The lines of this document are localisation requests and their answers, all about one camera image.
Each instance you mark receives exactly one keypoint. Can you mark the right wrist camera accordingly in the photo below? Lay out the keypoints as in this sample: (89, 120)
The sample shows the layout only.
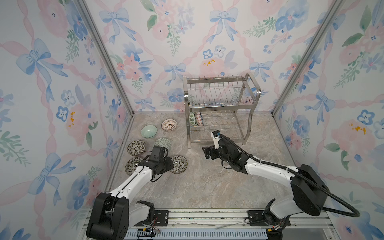
(216, 135)

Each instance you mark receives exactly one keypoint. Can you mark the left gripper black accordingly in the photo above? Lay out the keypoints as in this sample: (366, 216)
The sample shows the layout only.
(170, 164)

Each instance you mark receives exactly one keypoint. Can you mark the blue triangle pattern bowl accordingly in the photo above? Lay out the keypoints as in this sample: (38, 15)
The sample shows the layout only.
(199, 119)

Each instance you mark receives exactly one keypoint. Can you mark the right aluminium frame post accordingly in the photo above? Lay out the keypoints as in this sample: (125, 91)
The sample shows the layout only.
(320, 33)

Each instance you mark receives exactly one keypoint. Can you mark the aluminium frame post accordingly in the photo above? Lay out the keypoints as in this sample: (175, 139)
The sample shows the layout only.
(100, 46)
(320, 33)

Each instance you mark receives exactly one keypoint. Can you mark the steel two-tier dish rack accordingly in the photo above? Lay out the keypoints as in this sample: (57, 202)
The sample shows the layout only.
(226, 103)

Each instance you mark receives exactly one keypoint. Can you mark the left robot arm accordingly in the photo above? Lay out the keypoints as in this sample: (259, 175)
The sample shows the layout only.
(113, 213)

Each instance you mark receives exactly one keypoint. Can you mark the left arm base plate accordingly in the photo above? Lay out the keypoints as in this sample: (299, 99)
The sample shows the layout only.
(157, 218)

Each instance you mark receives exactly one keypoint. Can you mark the green geometric pattern bowl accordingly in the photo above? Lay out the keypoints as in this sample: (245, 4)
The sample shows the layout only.
(163, 142)

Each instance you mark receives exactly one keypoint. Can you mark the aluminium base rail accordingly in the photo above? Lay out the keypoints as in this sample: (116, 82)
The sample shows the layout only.
(228, 224)

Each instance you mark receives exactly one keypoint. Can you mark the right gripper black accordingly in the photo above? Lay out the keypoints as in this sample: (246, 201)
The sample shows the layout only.
(212, 151)

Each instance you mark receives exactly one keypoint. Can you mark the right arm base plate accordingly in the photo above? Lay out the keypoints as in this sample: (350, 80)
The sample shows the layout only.
(257, 218)

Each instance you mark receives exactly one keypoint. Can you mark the mint green bowl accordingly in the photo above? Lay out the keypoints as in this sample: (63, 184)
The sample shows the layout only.
(149, 131)

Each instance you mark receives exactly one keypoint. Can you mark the maroon patterned white bowl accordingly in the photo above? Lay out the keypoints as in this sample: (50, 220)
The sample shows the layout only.
(169, 125)

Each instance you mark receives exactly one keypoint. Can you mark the green leaf pattern bowl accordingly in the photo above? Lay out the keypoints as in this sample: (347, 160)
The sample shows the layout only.
(192, 119)

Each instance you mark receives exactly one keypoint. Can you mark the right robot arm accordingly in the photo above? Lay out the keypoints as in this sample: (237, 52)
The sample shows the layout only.
(309, 194)

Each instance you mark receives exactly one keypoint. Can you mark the left aluminium frame post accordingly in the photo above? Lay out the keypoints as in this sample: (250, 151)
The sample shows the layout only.
(100, 46)

